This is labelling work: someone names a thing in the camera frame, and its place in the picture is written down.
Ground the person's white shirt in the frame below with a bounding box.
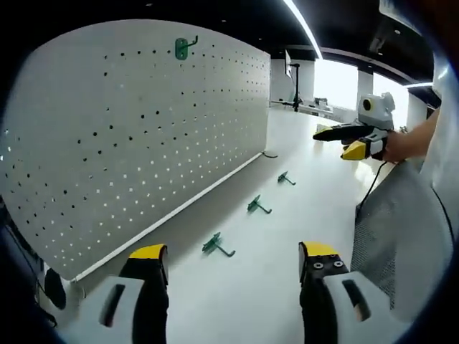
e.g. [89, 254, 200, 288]
[419, 49, 459, 204]

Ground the black round object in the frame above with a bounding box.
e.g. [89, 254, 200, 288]
[43, 267, 68, 311]

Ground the black tripod stand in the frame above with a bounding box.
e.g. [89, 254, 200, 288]
[284, 49, 306, 113]

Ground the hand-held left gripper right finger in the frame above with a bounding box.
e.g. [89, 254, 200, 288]
[298, 241, 395, 344]

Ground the person's right hand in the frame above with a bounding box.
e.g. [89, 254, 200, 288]
[382, 128, 413, 165]

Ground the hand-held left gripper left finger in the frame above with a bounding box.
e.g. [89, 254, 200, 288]
[62, 243, 170, 344]

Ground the grey mesh chair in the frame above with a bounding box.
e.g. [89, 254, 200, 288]
[349, 161, 455, 320]

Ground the ceiling light strip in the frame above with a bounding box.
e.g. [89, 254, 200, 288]
[282, 0, 323, 60]

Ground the white pegboard mounting plate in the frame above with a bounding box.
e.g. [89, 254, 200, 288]
[0, 18, 272, 284]

